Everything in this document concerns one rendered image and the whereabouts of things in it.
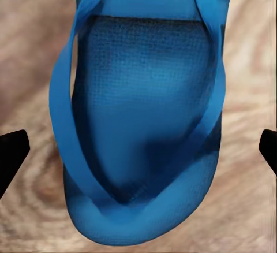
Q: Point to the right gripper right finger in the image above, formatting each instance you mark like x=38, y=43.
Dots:
x=268, y=148

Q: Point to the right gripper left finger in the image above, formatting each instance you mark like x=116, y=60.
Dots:
x=14, y=148

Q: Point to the sandal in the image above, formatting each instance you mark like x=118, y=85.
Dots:
x=140, y=139

